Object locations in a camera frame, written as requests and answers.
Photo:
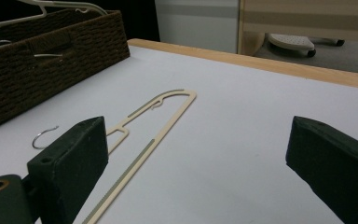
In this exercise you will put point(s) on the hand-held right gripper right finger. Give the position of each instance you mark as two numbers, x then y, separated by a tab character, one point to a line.
338	168

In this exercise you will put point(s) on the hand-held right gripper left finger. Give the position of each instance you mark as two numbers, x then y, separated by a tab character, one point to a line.
74	161

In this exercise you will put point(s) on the brown woven basket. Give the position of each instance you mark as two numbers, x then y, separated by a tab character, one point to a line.
59	68

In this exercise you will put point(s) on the white table mat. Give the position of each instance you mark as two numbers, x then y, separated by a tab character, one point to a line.
245	130

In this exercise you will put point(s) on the white cabinet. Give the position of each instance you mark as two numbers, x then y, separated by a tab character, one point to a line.
199	25

